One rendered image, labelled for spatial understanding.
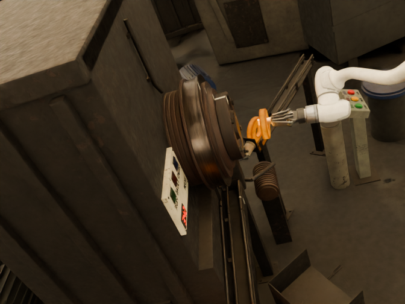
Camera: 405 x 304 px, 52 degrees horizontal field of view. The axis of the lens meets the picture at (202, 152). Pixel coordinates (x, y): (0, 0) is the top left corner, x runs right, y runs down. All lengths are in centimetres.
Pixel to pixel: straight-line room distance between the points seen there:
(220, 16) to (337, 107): 250
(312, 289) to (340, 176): 120
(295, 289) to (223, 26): 317
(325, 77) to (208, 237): 99
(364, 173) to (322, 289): 131
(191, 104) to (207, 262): 58
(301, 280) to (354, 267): 78
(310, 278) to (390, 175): 135
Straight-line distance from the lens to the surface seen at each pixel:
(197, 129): 148
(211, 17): 441
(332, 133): 254
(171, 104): 159
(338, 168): 273
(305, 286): 173
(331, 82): 211
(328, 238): 262
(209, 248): 159
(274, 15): 431
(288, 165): 311
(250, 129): 225
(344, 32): 380
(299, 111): 208
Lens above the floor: 207
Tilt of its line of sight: 36 degrees down
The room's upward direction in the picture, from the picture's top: 23 degrees counter-clockwise
